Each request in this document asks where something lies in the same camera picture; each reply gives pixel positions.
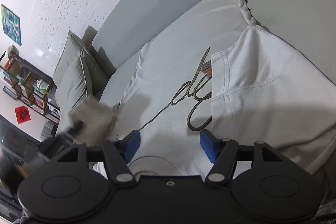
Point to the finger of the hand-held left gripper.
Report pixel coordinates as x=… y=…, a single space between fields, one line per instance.
x=76 y=127

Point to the bookshelf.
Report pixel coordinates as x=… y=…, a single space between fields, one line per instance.
x=26 y=85

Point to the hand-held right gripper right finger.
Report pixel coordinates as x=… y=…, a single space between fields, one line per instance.
x=207 y=146

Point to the white T-shirt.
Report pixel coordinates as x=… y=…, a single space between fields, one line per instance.
x=170 y=77

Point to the teal wall picture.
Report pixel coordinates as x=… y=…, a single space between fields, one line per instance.
x=11 y=24

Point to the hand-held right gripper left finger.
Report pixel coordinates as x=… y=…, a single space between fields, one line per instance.
x=132 y=145

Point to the red paper decoration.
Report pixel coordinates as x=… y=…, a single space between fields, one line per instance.
x=23 y=115

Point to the large grey pillow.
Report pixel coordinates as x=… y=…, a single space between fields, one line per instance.
x=71 y=53

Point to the dark cabinet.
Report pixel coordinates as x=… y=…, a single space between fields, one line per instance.
x=13 y=142

